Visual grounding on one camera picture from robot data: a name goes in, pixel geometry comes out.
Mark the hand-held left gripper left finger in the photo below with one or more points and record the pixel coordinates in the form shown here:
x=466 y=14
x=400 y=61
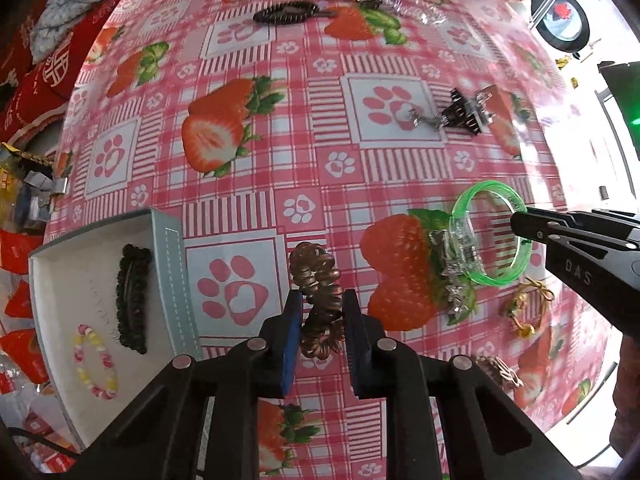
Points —
x=292 y=340

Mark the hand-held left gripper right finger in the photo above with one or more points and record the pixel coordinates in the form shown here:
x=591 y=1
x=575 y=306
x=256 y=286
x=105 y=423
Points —
x=352 y=345

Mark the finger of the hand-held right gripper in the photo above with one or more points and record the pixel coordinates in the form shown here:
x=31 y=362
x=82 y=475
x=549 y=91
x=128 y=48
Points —
x=530 y=222

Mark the green translucent bangle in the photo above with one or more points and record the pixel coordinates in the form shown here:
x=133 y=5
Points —
x=487 y=188

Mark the black claw hair clip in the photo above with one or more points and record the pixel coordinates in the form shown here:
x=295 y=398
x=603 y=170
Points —
x=465 y=110

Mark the beige bunny hair clip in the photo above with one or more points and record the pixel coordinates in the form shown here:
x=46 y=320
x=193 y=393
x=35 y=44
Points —
x=492 y=365

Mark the white jewelry box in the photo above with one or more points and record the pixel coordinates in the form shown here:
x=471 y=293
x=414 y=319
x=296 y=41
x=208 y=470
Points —
x=65 y=300

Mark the person's right hand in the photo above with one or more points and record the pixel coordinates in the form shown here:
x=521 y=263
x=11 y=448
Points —
x=630 y=395

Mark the small silver hair clip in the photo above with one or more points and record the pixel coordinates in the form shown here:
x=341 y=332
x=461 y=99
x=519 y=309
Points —
x=430 y=121

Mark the black beaded hair clip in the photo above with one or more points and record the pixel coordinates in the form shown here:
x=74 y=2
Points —
x=285 y=12
x=131 y=300

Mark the pink strawberry tablecloth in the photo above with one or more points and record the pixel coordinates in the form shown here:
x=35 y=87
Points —
x=320 y=170

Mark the pile of red snack packets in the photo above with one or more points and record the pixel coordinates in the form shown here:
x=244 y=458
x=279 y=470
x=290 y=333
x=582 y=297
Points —
x=17 y=260

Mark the silver foil wrapper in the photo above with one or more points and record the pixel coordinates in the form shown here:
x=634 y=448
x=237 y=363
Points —
x=42 y=187

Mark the red pillow with white lettering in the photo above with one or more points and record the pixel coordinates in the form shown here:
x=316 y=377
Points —
x=30 y=105

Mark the red pillow with white emblem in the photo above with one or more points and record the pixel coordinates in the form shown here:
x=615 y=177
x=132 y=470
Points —
x=80 y=55

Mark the grey knitted blanket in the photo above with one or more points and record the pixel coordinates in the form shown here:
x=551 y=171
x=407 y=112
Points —
x=75 y=5

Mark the round black wall mirror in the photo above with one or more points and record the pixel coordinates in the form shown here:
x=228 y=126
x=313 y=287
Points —
x=560 y=15

